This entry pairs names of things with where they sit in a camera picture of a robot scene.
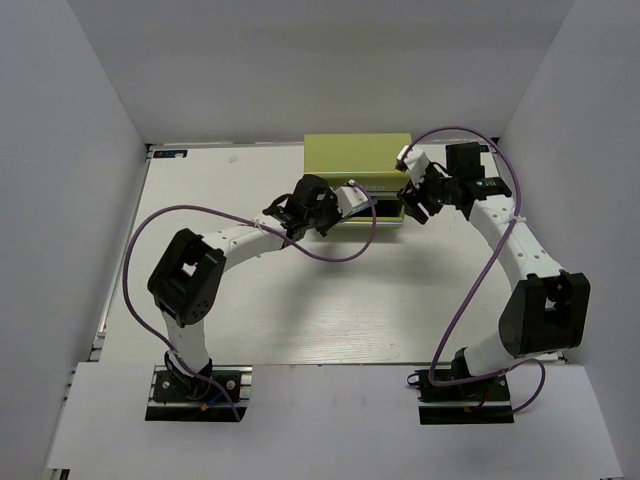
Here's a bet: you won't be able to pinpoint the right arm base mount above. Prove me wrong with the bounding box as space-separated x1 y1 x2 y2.
407 369 514 426

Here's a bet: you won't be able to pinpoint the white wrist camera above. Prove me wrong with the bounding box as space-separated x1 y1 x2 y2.
334 180 371 219
395 145 431 187

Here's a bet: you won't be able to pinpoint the silver light blue pen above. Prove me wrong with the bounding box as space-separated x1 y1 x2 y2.
355 200 375 214

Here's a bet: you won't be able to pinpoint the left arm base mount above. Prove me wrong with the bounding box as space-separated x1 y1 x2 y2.
145 365 253 423

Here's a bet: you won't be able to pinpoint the left blue corner sticker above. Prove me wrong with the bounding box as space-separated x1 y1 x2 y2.
152 149 188 159

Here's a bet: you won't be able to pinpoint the green metal drawer box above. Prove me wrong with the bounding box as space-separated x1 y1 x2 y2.
304 133 411 229

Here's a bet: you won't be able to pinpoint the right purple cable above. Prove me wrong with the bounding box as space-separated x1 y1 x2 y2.
402 126 546 414

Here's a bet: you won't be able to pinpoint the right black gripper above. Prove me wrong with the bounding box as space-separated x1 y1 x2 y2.
398 158 459 224

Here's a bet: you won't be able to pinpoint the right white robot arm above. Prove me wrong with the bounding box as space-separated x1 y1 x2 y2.
396 142 591 399

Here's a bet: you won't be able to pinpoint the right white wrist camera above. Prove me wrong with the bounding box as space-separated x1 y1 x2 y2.
395 145 431 187

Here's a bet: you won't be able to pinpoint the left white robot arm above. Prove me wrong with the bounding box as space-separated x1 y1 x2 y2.
147 174 348 399

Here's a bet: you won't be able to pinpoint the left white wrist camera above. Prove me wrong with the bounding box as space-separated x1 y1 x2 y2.
334 180 371 219

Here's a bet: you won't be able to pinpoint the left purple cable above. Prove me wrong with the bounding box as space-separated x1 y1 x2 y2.
122 182 377 421

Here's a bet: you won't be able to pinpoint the purple cable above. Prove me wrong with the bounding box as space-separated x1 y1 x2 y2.
402 126 546 414
122 182 377 421

